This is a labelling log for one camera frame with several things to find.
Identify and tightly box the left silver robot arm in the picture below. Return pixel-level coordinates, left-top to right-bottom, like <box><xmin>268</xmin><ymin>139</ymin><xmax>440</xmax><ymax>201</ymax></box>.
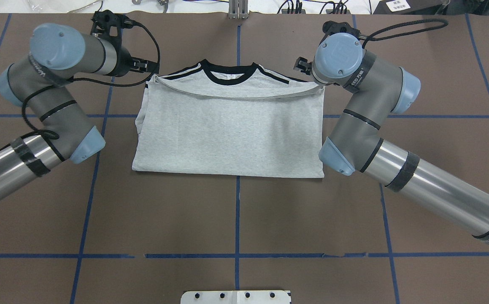
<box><xmin>0</xmin><ymin>23</ymin><xmax>161</xmax><ymax>200</ymax></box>

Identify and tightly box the left grey orange usb hub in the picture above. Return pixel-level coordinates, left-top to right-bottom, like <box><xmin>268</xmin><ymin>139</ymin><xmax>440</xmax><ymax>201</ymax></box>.
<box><xmin>276</xmin><ymin>0</ymin><xmax>305</xmax><ymax>15</ymax></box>

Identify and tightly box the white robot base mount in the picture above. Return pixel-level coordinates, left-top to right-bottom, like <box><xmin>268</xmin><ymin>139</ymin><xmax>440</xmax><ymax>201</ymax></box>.
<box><xmin>180</xmin><ymin>290</ymin><xmax>292</xmax><ymax>304</ymax></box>

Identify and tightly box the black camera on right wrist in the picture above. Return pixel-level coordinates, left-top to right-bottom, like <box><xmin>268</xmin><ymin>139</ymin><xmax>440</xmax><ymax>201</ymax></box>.
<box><xmin>320</xmin><ymin>21</ymin><xmax>361</xmax><ymax>43</ymax></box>

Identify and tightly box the grey cartoon print t-shirt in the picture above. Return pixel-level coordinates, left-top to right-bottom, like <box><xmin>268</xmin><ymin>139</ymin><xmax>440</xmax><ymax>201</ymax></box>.
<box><xmin>131</xmin><ymin>60</ymin><xmax>324</xmax><ymax>179</ymax></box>

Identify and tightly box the grey orange usb hub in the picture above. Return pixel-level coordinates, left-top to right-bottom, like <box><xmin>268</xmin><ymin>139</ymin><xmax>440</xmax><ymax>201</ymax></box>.
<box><xmin>276</xmin><ymin>0</ymin><xmax>305</xmax><ymax>15</ymax></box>
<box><xmin>319</xmin><ymin>0</ymin><xmax>351</xmax><ymax>15</ymax></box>

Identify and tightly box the aluminium frame post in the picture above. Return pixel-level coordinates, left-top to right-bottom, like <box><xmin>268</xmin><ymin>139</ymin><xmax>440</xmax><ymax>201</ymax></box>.
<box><xmin>228</xmin><ymin>0</ymin><xmax>249</xmax><ymax>20</ymax></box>

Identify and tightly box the right grey orange usb hub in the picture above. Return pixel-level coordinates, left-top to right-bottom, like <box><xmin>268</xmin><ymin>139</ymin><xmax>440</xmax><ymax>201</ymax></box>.
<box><xmin>319</xmin><ymin>0</ymin><xmax>351</xmax><ymax>15</ymax></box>

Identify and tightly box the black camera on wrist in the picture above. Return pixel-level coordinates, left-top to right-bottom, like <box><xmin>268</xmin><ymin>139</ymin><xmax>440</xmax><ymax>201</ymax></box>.
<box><xmin>90</xmin><ymin>10</ymin><xmax>135</xmax><ymax>49</ymax></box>
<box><xmin>320</xmin><ymin>21</ymin><xmax>361</xmax><ymax>43</ymax></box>

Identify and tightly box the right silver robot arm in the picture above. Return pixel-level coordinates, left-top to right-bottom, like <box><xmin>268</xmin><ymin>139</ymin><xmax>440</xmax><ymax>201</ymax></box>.
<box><xmin>294</xmin><ymin>32</ymin><xmax>489</xmax><ymax>245</ymax></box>

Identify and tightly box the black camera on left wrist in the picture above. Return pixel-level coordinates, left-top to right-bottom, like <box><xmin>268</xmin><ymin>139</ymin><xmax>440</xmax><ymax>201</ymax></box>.
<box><xmin>90</xmin><ymin>10</ymin><xmax>135</xmax><ymax>49</ymax></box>

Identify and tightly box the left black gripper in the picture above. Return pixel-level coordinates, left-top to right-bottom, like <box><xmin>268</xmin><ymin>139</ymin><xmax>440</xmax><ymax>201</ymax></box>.
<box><xmin>111</xmin><ymin>46</ymin><xmax>159</xmax><ymax>77</ymax></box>

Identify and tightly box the black box with label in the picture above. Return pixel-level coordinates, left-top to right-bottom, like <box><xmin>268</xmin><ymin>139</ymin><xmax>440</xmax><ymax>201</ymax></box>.
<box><xmin>372</xmin><ymin>0</ymin><xmax>447</xmax><ymax>15</ymax></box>

